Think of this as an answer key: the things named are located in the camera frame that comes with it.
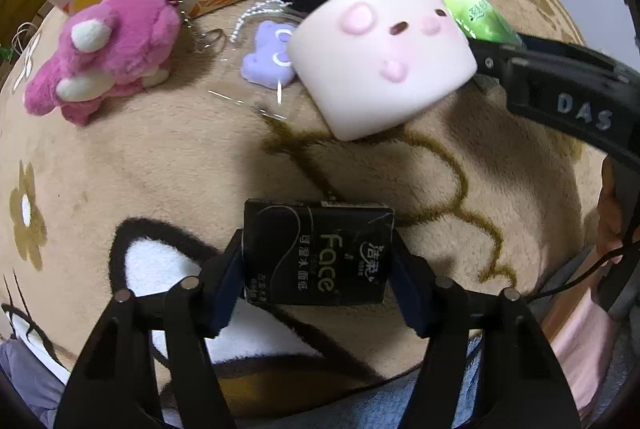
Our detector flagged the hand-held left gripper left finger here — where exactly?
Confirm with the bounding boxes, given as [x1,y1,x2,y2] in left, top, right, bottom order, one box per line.
[52,230,247,429]

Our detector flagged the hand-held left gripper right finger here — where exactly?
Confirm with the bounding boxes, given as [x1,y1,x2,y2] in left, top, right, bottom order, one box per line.
[387,229,583,429]

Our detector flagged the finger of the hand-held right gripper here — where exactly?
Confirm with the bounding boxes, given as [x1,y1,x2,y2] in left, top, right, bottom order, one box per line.
[470,36,518,82]

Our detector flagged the black tissue packet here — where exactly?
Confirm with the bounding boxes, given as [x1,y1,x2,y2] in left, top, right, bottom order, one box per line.
[243,198,396,307]

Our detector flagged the white squishy pig toy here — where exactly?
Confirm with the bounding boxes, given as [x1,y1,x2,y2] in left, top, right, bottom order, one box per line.
[290,0,477,141]

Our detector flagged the person's right hand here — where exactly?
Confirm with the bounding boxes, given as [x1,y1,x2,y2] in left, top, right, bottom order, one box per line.
[599,155,628,255]

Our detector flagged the green tissue packet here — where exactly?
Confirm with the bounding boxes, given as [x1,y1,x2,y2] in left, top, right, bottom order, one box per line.
[430,0,523,47]

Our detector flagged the grey-blue pants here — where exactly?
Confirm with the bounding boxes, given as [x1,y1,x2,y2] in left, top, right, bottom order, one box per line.
[160,349,481,429]

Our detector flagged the beige printed blanket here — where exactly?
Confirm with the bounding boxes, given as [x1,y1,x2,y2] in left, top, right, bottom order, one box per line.
[0,0,626,390]

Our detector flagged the pink cloth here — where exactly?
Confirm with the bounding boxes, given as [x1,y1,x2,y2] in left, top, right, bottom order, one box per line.
[542,294,623,405]

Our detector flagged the purple bear charm in bag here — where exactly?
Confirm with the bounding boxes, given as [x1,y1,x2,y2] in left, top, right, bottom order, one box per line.
[209,0,303,121]

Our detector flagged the purple bear toy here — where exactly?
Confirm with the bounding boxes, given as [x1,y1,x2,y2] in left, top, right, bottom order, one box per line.
[241,20,301,89]

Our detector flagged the pink plush bear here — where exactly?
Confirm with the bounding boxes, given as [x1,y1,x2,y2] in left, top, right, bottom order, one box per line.
[24,0,183,126]

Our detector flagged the black cable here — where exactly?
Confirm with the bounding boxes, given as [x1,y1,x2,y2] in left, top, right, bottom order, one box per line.
[530,234,632,301]

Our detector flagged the white bead chain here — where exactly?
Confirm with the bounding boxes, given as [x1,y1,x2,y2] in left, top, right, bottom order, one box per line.
[231,2,287,43]

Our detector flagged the metal key ring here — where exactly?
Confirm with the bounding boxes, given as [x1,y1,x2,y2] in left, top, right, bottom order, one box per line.
[192,29,227,56]

